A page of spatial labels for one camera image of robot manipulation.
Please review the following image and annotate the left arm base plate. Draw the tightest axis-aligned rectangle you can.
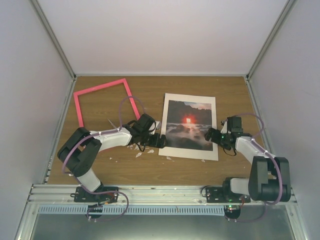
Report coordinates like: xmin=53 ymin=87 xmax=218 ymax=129
xmin=70 ymin=186 xmax=119 ymax=204

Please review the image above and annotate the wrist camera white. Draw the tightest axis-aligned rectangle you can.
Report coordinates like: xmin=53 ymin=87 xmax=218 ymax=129
xmin=220 ymin=119 xmax=228 ymax=134
xmin=149 ymin=120 xmax=161 ymax=132

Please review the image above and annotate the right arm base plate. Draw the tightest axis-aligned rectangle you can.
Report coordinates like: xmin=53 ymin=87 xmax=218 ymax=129
xmin=200 ymin=185 xmax=251 ymax=204

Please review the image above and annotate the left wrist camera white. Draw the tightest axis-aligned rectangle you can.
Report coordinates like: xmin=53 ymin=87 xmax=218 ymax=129
xmin=149 ymin=120 xmax=161 ymax=132

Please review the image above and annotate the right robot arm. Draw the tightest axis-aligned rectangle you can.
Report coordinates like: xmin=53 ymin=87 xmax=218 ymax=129
xmin=204 ymin=116 xmax=292 ymax=205

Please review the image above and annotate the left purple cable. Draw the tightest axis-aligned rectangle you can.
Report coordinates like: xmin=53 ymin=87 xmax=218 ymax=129
xmin=61 ymin=96 xmax=147 ymax=195

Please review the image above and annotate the aluminium front rail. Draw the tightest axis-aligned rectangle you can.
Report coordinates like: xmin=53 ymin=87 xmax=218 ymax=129
xmin=26 ymin=183 xmax=298 ymax=206

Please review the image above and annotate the white debris pile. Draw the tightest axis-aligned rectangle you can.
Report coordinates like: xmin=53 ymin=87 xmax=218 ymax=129
xmin=126 ymin=144 xmax=155 ymax=158

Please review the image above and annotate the grey slotted cable duct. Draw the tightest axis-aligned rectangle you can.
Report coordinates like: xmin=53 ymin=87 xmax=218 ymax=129
xmin=38 ymin=204 xmax=225 ymax=216

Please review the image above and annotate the sunset photo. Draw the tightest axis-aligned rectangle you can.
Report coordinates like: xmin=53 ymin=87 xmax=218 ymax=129
xmin=165 ymin=100 xmax=213 ymax=151

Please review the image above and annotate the pink picture frame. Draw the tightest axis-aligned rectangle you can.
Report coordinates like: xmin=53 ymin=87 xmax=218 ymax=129
xmin=73 ymin=78 xmax=133 ymax=130

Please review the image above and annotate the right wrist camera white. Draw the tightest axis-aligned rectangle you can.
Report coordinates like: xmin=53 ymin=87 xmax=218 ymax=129
xmin=220 ymin=119 xmax=228 ymax=134

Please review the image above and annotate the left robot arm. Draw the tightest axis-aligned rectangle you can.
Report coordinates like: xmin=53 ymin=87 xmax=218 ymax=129
xmin=57 ymin=113 xmax=167 ymax=202

